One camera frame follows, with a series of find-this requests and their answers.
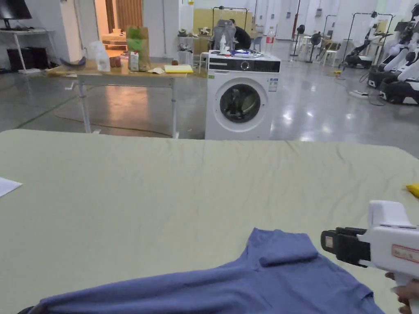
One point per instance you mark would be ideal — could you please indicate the black computer case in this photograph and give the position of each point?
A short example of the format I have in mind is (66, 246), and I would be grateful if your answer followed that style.
(26, 59)

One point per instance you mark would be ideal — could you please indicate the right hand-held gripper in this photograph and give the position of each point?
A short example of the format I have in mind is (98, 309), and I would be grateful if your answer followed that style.
(386, 245)

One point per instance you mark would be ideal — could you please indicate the person's right hand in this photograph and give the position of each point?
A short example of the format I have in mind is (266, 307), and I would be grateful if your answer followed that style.
(402, 291)

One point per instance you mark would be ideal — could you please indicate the white desk with monitor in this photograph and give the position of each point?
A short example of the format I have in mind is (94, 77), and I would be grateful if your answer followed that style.
(19, 31)

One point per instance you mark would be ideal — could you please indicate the white washing machine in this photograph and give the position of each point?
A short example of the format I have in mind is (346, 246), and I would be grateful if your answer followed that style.
(242, 98)

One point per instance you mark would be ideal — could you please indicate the bed with pale green sheet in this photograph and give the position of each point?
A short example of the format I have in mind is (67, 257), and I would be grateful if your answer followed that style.
(137, 196)

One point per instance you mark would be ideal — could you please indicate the yellow bag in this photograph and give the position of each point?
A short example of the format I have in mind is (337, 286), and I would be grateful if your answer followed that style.
(414, 190)

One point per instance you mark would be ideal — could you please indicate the white and black robot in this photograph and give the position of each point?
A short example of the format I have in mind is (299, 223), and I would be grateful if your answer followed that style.
(358, 54)
(401, 65)

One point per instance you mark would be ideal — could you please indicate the blue shirt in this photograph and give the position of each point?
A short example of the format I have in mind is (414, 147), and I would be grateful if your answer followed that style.
(229, 287)

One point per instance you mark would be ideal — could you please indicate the white paper sheet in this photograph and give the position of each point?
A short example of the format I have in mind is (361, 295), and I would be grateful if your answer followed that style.
(7, 185)

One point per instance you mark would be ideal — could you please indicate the black standing fan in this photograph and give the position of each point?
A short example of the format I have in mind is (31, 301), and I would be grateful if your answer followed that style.
(315, 39)
(300, 29)

